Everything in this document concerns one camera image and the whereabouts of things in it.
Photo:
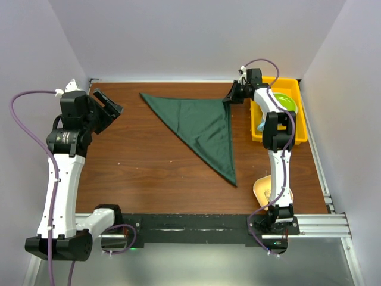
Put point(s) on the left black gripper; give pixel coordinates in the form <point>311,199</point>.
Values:
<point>113,108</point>

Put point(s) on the dark green cloth napkin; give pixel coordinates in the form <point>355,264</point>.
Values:
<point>204,125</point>

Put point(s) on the white blue mug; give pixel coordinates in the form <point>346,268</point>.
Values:
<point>260,126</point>

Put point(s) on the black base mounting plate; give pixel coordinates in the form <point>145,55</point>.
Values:
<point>209,229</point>

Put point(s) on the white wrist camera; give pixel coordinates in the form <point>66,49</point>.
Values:
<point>243,75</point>
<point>70,87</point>

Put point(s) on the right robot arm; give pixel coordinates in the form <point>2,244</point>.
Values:
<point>278,139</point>

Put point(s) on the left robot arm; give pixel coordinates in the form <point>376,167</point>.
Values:
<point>59,237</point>

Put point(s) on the cream square bowl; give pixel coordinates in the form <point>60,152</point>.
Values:
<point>267,190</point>

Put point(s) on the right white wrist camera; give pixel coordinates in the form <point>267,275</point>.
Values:
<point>243,75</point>

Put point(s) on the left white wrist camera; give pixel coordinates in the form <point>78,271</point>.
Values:
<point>70,87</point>

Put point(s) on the green plate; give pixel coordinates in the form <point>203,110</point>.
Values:
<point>286,101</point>

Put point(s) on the yellow plastic bin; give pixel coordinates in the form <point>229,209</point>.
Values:
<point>289,87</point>

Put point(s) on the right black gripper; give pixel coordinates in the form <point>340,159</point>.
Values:
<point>232,96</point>

